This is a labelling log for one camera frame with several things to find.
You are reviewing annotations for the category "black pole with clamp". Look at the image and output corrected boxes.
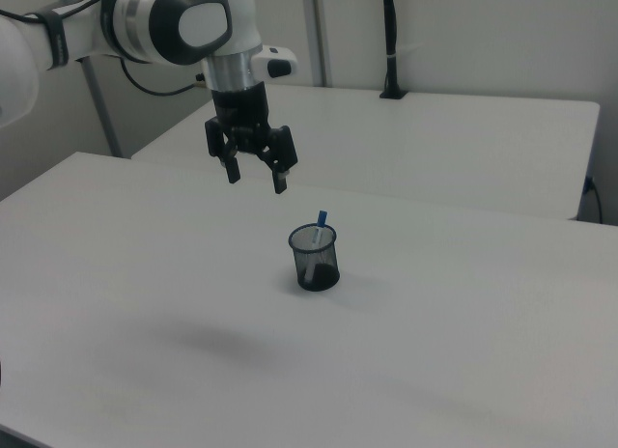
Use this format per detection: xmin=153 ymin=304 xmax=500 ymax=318
xmin=379 ymin=0 xmax=409 ymax=100

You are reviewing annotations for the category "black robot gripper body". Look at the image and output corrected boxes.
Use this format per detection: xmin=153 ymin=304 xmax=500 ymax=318
xmin=210 ymin=79 xmax=272 ymax=156

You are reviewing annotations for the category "grey metal post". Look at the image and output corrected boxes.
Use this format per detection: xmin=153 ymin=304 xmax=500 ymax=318
xmin=57 ymin=0 xmax=122 ymax=158

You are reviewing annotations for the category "blue and white marker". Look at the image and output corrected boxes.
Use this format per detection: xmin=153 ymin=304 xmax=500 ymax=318
xmin=302 ymin=210 xmax=330 ymax=283

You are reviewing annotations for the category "white side table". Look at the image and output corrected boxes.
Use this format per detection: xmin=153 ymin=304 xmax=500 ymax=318
xmin=130 ymin=83 xmax=602 ymax=222

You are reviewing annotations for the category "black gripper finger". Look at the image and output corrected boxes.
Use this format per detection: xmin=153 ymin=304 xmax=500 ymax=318
xmin=203 ymin=117 xmax=242 ymax=185
xmin=257 ymin=125 xmax=298 ymax=195

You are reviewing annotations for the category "black mesh pen cup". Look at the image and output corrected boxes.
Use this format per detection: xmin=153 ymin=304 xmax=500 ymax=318
xmin=288 ymin=223 xmax=341 ymax=293

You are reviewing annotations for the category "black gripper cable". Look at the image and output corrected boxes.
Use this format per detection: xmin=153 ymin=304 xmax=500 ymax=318
xmin=0 ymin=0 xmax=207 ymax=98

